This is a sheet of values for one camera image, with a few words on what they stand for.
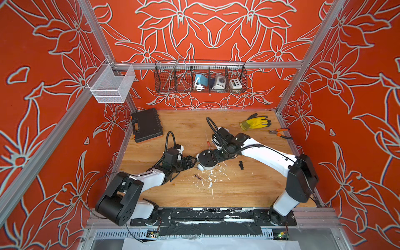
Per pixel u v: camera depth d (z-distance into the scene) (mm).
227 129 1034
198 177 854
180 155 726
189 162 789
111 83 931
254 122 1098
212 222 727
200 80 836
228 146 619
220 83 904
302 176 422
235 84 946
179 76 1005
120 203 426
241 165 904
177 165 753
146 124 1062
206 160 878
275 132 1043
